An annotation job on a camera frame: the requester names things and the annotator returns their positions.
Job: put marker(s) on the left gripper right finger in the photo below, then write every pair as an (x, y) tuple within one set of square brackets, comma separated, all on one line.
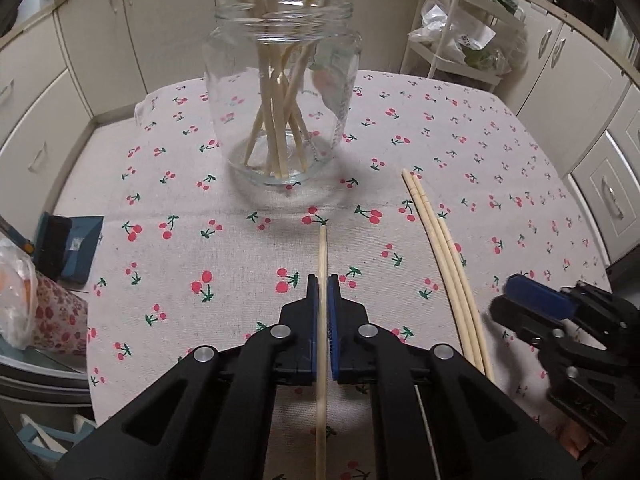
[(351, 362)]

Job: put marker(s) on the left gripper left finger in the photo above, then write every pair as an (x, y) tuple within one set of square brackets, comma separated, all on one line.
[(296, 362)]

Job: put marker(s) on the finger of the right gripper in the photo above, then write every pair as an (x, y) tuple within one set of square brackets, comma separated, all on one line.
[(530, 308)]

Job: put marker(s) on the wooden chopstick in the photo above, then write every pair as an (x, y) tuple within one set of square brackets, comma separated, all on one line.
[(466, 310), (429, 228), (300, 60), (251, 58), (295, 120), (322, 358), (265, 93), (277, 110), (258, 126), (472, 303)]

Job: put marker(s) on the clear glass jar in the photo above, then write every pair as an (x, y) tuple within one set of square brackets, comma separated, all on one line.
[(328, 80)]

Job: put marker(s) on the cherry print tablecloth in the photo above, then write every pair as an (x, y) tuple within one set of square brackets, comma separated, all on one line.
[(196, 263)]

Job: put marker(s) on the blue dustpan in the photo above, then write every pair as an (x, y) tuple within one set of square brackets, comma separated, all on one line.
[(65, 247)]

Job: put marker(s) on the floral trash bin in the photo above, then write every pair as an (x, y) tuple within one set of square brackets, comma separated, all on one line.
[(36, 311)]

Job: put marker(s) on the white rolling cart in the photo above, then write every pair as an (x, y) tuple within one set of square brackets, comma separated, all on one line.
[(477, 40)]

